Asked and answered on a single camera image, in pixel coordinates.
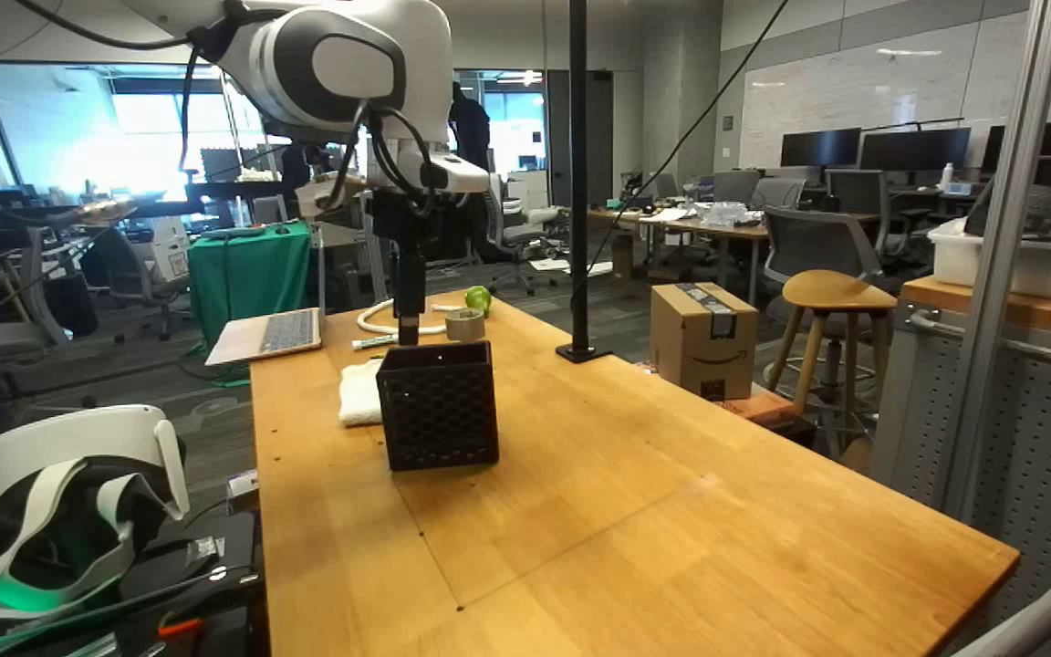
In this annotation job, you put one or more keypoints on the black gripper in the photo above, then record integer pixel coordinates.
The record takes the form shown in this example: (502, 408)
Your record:
(410, 225)

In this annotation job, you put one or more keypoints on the black computer monitor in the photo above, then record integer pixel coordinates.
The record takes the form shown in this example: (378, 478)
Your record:
(824, 147)

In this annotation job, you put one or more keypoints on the silver laptop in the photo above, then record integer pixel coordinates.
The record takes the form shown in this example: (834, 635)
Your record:
(269, 336)

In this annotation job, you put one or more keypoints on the cardboard box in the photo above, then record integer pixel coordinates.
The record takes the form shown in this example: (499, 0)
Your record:
(701, 336)

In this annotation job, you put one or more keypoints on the small green plant pot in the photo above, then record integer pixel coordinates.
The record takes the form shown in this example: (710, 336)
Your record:
(468, 320)

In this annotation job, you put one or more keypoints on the wooden stool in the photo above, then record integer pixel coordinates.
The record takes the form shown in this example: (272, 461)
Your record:
(834, 307)

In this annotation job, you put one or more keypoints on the white towel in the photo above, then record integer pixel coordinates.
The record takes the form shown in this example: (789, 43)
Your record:
(359, 397)

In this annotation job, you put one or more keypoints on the black vertical pole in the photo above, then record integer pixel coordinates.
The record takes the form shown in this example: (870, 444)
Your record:
(578, 343)

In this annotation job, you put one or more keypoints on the black perforated box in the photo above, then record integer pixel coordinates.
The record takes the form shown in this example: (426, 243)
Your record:
(438, 408)

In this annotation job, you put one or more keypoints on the white VR headset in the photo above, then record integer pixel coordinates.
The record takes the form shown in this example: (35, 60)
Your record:
(80, 500)

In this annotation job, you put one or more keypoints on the grey office chair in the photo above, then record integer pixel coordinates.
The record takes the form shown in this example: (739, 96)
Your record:
(818, 243)

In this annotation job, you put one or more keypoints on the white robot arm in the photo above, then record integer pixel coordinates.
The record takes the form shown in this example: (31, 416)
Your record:
(329, 69)

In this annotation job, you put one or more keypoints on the green cloth covered table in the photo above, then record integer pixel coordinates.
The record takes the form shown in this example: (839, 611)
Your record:
(247, 276)

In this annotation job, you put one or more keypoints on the silver aluminium frame post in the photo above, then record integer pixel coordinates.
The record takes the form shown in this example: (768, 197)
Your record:
(983, 336)

